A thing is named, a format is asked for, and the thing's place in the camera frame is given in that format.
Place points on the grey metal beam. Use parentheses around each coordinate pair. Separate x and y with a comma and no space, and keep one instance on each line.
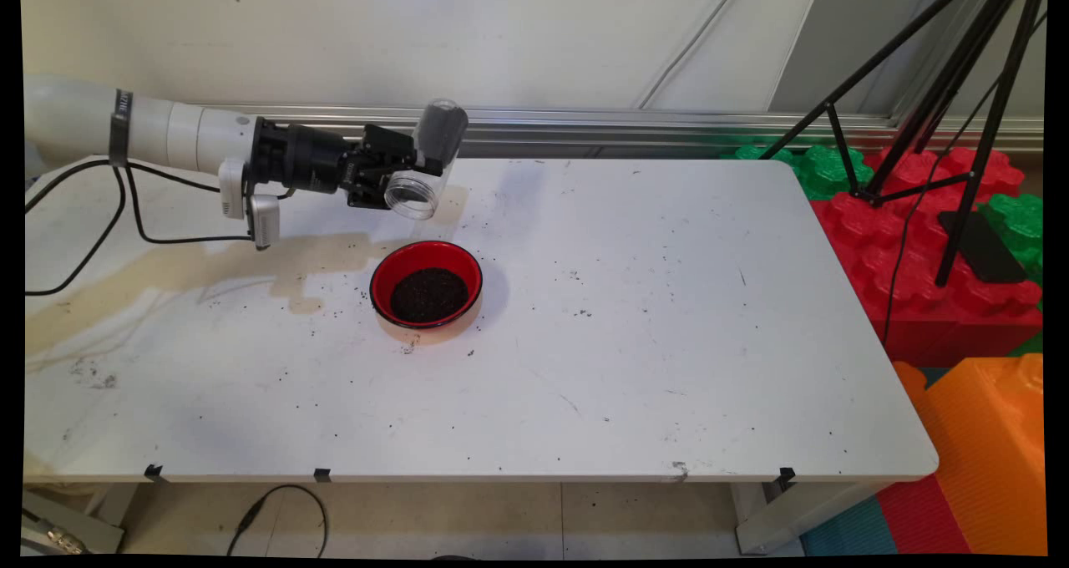
(67,530)

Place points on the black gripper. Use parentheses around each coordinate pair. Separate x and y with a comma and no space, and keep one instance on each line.
(301,159)

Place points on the orange foam building block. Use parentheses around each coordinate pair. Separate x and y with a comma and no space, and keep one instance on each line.
(985,451)

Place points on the red bowl with black seeds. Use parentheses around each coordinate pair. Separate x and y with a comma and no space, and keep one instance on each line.
(392,271)

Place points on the white and grey wrist camera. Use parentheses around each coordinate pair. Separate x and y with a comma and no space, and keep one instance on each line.
(265,217)

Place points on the white table leg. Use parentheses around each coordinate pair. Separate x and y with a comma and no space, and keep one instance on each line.
(777,522)

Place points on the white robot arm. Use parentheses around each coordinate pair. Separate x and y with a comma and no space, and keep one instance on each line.
(192,138)

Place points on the aluminium wall rail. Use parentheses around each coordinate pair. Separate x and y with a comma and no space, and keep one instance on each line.
(585,121)

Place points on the teal floor mat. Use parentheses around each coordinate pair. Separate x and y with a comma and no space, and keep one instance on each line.
(848,530)

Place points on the clear plastic jar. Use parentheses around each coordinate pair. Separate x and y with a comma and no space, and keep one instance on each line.
(438,134)

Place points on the black tripod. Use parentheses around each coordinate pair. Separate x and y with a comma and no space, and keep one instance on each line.
(989,134)

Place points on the green foam building block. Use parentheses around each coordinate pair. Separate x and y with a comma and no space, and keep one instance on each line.
(1019,225)
(814,175)

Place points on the red floor mat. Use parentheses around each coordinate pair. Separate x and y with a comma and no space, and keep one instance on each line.
(923,518)

